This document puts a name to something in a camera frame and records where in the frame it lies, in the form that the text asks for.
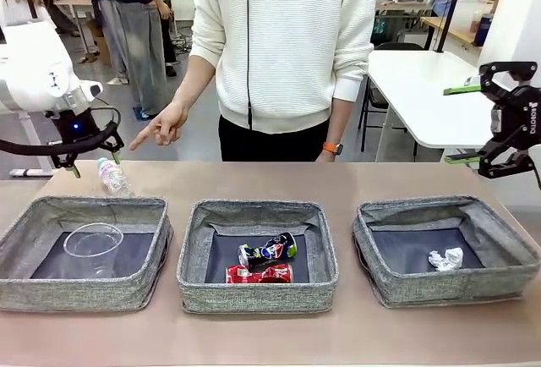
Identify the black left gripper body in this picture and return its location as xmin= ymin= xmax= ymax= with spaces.
xmin=54 ymin=107 xmax=103 ymax=155

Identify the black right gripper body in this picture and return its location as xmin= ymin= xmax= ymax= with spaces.
xmin=489 ymin=85 xmax=541 ymax=148

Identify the clear plastic cup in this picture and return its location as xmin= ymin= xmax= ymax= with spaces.
xmin=63 ymin=222 xmax=125 ymax=278

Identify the white paper ball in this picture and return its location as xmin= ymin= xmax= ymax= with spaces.
xmin=428 ymin=247 xmax=465 ymax=272

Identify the crushed dark blue can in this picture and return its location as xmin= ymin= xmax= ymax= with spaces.
xmin=238 ymin=231 xmax=298 ymax=271

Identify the crushed red can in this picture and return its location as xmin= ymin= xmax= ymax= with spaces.
xmin=225 ymin=263 xmax=294 ymax=285

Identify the person's left forearm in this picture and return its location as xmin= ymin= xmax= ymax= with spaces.
xmin=327 ymin=96 xmax=352 ymax=145

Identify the person's right forearm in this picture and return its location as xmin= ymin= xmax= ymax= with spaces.
xmin=172 ymin=54 xmax=217 ymax=110

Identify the person's right hand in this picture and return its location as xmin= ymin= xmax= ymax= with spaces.
xmin=128 ymin=102 xmax=190 ymax=151

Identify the crushed clear plastic bottle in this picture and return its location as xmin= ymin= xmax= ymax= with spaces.
xmin=96 ymin=157 xmax=134 ymax=198

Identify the dark blue bottle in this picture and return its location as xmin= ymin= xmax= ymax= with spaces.
xmin=473 ymin=14 xmax=494 ymax=47

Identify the wooden background table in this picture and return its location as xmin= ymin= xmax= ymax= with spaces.
xmin=422 ymin=15 xmax=483 ymax=47

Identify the large white table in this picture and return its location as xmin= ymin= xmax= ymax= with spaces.
xmin=366 ymin=48 xmax=541 ymax=173

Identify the clear plastic container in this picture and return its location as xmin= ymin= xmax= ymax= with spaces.
xmin=454 ymin=0 xmax=492 ymax=42

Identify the cardboard box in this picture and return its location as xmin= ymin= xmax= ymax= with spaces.
xmin=90 ymin=19 xmax=112 ymax=66

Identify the bystander in wide grey jeans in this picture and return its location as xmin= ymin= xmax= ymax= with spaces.
xmin=105 ymin=0 xmax=172 ymax=119

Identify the bystander in light shirt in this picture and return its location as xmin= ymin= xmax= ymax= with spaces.
xmin=82 ymin=0 xmax=130 ymax=85

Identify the black folding chair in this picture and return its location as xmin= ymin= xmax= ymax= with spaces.
xmin=358 ymin=41 xmax=424 ymax=157

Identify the grey fabric basket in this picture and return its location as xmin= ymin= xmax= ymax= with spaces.
xmin=0 ymin=195 xmax=174 ymax=313
xmin=176 ymin=200 xmax=340 ymax=315
xmin=351 ymin=194 xmax=541 ymax=309

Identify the person in white zip sweater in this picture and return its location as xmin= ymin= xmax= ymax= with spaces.
xmin=188 ymin=0 xmax=380 ymax=163

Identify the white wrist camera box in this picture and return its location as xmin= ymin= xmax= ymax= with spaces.
xmin=79 ymin=80 xmax=104 ymax=102

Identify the thick black arm hose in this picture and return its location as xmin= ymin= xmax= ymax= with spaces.
xmin=0 ymin=121 xmax=118 ymax=157

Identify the background metal frame table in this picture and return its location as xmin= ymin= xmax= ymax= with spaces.
xmin=375 ymin=0 xmax=433 ymax=43

